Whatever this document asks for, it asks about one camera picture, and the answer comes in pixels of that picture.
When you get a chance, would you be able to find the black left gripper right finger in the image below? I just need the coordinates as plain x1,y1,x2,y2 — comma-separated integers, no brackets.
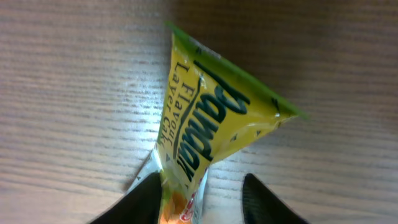
242,173,308,224

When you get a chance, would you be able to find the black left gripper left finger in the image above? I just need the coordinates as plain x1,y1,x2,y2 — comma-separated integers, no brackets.
90,172,162,224

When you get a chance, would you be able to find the green pandan snack packet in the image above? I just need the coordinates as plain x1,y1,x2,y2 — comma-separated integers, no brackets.
135,25,301,223

